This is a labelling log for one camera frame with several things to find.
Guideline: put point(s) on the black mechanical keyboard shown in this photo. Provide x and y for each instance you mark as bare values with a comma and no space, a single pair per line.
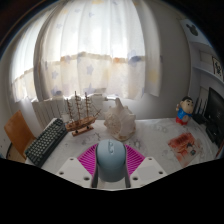
46,141

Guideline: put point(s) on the cartoon boy figurine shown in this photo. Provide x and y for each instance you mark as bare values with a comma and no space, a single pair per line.
184,111

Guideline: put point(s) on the white radiator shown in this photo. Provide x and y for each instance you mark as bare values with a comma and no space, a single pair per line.
50,110

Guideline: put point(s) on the black wifi router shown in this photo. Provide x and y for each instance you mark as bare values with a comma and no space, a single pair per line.
199,116

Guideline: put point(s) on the red printed mouse pad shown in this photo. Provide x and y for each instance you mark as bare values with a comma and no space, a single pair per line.
185,148

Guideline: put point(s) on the black computer monitor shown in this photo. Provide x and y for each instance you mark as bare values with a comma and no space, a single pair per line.
216,110

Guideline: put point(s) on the large white conch shell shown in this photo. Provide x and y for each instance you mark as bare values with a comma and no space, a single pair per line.
120,121

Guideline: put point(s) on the light blue computer mouse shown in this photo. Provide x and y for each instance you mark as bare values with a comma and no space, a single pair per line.
111,160

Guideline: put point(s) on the white star-print curtain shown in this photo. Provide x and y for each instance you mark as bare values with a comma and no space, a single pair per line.
93,43

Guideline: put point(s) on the white printed tablecloth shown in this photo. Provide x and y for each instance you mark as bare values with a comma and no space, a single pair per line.
153,133

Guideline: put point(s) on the small black box device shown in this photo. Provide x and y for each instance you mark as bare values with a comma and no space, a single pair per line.
212,133

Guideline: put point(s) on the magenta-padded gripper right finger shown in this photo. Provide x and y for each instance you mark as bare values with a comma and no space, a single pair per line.
145,170

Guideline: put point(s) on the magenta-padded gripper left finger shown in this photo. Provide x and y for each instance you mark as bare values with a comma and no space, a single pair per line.
78,170

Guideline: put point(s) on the wooden sailing ship model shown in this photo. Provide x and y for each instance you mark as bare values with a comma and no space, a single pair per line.
81,123

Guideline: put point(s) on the white wall shelf unit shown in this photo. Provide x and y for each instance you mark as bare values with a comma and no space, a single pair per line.
206,53

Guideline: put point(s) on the orange wooden chair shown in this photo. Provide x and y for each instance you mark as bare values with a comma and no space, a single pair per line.
18,133

